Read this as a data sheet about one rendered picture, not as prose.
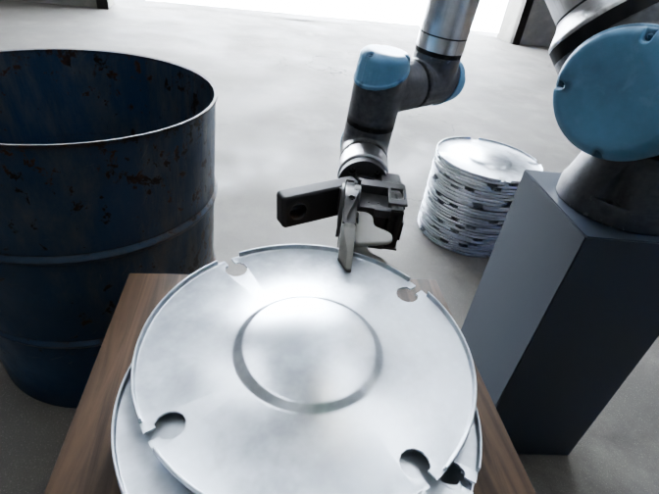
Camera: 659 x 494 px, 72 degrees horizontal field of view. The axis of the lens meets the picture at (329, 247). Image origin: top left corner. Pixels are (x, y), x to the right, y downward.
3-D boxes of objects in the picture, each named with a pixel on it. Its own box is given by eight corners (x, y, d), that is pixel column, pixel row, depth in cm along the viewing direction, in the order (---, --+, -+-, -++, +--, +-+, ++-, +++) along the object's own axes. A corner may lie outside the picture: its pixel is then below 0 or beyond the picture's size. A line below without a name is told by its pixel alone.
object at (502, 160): (449, 177, 113) (450, 174, 113) (427, 134, 137) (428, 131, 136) (560, 188, 116) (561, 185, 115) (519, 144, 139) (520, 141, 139)
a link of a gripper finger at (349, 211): (358, 213, 50) (359, 175, 57) (344, 211, 50) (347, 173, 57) (351, 247, 53) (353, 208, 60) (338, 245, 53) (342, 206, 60)
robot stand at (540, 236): (444, 370, 92) (524, 169, 67) (528, 373, 94) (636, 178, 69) (471, 453, 78) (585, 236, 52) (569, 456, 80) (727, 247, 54)
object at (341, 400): (253, 651, 24) (253, 647, 23) (82, 315, 41) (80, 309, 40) (540, 384, 40) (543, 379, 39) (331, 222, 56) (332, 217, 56)
